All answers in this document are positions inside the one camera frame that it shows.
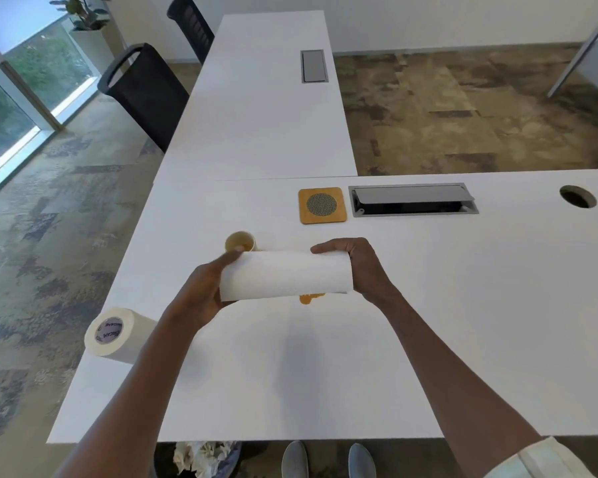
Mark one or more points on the small paper cup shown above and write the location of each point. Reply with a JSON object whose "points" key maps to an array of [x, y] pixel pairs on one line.
{"points": [[241, 240]]}

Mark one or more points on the person's left thumb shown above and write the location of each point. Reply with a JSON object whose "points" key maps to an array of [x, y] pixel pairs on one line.
{"points": [[229, 257]]}

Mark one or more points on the bin with crumpled paper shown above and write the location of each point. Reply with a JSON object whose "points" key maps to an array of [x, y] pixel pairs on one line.
{"points": [[204, 460]]}

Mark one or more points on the person's right grey shoe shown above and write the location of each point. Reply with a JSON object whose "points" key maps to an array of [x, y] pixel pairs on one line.
{"points": [[362, 461]]}

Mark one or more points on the square wooden coaster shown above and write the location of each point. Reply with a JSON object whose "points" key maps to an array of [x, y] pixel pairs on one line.
{"points": [[322, 205]]}

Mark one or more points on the black mesh office chair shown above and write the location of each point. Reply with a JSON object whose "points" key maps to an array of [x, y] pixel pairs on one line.
{"points": [[192, 22], [149, 94]]}

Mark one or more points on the grey white side desk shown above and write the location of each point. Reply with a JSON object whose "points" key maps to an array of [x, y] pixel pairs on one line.
{"points": [[590, 49]]}

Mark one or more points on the white paper towel roll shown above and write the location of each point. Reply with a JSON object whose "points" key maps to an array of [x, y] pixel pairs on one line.
{"points": [[119, 338]]}

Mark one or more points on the white shirt sleeve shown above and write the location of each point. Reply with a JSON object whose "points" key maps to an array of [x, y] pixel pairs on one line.
{"points": [[538, 460]]}

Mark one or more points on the person's left hand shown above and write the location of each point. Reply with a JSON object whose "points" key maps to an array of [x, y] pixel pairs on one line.
{"points": [[195, 293]]}

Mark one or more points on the white paper towel sheet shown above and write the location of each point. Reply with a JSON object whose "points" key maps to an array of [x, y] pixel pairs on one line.
{"points": [[284, 276]]}

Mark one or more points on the person's right forearm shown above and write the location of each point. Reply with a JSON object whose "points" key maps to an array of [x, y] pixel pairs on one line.
{"points": [[443, 373]]}

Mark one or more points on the green potted plant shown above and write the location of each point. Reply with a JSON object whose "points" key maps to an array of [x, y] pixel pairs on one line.
{"points": [[82, 9]]}

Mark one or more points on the person's right fingers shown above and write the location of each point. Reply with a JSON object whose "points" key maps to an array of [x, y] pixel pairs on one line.
{"points": [[331, 247]]}

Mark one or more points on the person's left forearm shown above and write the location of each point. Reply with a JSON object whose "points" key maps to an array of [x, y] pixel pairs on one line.
{"points": [[139, 388]]}

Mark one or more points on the orange liquid spill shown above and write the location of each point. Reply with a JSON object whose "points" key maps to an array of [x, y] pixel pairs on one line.
{"points": [[310, 297]]}

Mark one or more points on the white square planter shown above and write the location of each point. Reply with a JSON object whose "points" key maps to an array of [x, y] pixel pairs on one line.
{"points": [[95, 49]]}

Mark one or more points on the person's right hand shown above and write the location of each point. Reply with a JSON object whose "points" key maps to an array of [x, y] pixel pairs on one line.
{"points": [[371, 271]]}

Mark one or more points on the person's grey shoe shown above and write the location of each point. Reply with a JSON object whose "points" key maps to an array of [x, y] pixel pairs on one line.
{"points": [[295, 460], [362, 461]]}

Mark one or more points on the white roller window blind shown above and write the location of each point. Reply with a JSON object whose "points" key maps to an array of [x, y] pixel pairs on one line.
{"points": [[10, 19]]}

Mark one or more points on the person's left grey shoe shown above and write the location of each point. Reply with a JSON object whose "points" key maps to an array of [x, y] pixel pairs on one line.
{"points": [[295, 460]]}

